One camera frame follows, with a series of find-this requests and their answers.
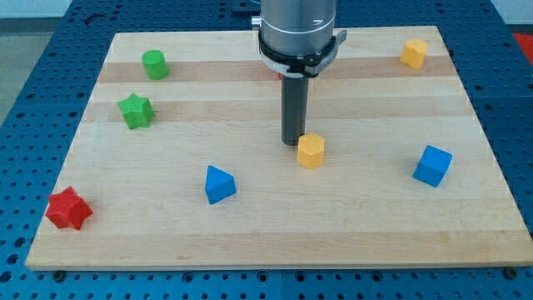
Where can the yellow hexagon block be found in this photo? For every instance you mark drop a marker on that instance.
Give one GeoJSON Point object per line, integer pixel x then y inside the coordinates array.
{"type": "Point", "coordinates": [311, 150]}

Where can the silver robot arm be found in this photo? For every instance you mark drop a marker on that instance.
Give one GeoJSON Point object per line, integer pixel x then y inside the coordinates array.
{"type": "Point", "coordinates": [296, 37]}

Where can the blue triangle block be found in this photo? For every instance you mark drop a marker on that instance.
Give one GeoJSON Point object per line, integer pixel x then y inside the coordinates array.
{"type": "Point", "coordinates": [219, 185]}

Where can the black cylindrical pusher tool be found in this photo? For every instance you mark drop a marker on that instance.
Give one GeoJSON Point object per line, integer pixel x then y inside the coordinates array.
{"type": "Point", "coordinates": [294, 92]}

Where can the wooden board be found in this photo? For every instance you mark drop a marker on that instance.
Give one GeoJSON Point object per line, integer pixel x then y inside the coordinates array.
{"type": "Point", "coordinates": [220, 106]}

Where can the green star block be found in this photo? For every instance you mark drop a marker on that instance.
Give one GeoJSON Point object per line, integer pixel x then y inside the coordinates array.
{"type": "Point", "coordinates": [136, 111]}

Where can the green cylinder block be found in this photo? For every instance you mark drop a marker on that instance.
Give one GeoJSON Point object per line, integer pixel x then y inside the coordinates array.
{"type": "Point", "coordinates": [155, 64]}

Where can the blue cube block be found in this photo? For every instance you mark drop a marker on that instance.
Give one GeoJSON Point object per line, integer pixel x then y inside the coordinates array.
{"type": "Point", "coordinates": [433, 166]}

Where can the yellow heart block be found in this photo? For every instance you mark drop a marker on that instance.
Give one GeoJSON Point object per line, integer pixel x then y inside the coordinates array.
{"type": "Point", "coordinates": [414, 53]}

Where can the red star block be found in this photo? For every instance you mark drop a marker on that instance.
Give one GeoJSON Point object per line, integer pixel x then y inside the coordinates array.
{"type": "Point", "coordinates": [67, 209]}

